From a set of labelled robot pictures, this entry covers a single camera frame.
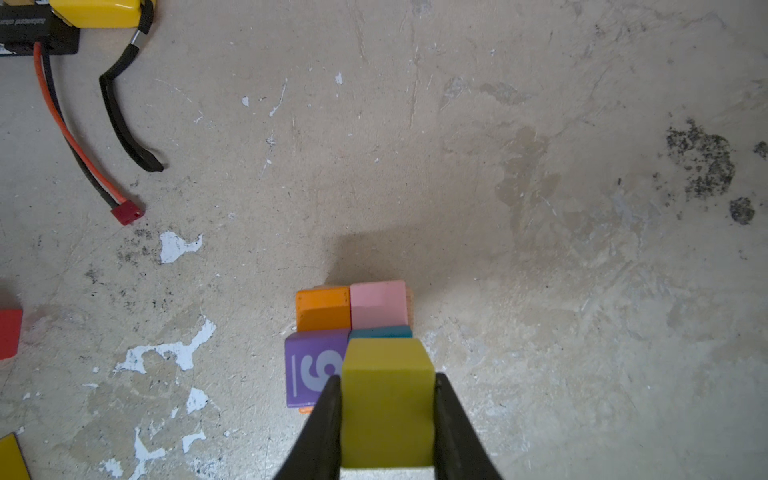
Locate yellow tape measure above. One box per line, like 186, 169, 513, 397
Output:
49, 0, 144, 29

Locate pink wooden block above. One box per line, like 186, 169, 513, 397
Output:
350, 280, 411, 330

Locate red wooden arch block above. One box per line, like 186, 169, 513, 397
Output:
0, 309, 23, 360

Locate black charging board yellow connectors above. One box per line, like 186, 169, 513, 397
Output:
1, 4, 80, 56

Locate red black power cable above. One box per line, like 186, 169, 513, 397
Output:
32, 41, 146, 227

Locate tape measure black strap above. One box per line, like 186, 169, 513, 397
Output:
98, 0, 165, 174

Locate purple number block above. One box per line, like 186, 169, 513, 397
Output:
284, 329, 351, 408

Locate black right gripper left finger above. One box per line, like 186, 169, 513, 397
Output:
274, 375, 342, 480

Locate orange wooden block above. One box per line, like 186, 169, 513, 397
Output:
295, 286, 351, 332

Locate lime green wooden cube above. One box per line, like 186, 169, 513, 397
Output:
340, 338, 436, 469

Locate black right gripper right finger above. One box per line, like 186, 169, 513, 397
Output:
433, 373, 502, 480

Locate teal wooden cube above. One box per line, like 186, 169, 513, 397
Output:
348, 325, 413, 340

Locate yellow wooden block left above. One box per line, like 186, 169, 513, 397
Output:
0, 433, 30, 480

